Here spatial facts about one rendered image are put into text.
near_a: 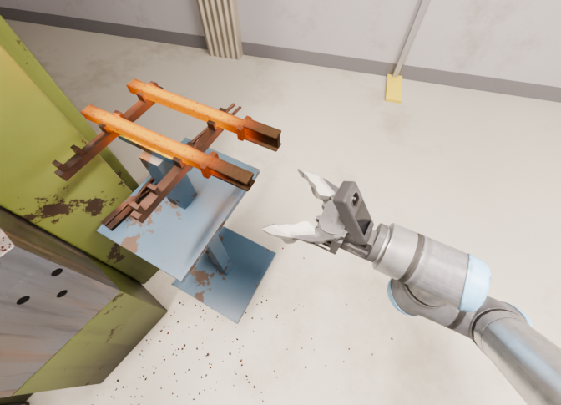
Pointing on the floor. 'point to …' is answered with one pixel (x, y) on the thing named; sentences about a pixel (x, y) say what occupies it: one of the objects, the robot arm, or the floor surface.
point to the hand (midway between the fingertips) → (280, 194)
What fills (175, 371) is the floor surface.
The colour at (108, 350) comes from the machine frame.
